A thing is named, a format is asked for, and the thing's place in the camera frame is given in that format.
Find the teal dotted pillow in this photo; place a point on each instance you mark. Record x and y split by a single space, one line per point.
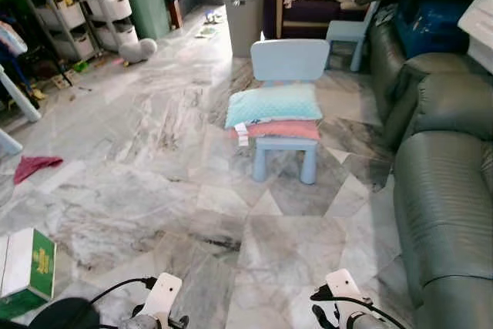
273 104

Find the green leather sofa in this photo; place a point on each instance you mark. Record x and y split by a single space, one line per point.
443 190

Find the pink pillow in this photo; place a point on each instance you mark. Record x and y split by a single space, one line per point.
285 130

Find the purple sofa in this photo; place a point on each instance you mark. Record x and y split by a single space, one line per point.
308 11

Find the green and white box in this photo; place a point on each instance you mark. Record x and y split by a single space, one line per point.
23 263

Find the red cloth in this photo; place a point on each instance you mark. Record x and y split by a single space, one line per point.
35 166

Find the light blue child chair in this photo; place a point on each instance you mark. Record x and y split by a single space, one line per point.
289 59

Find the grey plush toy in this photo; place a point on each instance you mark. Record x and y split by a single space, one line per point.
137 52

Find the white stand leg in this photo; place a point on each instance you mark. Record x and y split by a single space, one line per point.
19 98

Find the light blue stool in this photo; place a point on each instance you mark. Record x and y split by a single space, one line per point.
347 32

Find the grey trash bin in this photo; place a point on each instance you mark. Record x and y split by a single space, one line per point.
243 21

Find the blue bag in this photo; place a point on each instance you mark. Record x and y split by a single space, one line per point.
431 28

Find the green cabinet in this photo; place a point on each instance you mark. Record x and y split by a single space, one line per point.
150 9

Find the grey shelf rack with bins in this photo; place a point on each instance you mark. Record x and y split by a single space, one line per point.
58 17
112 9

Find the white printer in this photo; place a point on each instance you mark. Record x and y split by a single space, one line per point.
479 21

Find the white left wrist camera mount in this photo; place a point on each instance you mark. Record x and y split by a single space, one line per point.
163 294

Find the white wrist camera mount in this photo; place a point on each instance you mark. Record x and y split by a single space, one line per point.
344 290
163 294

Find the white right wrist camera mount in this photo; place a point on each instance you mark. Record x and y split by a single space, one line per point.
344 290

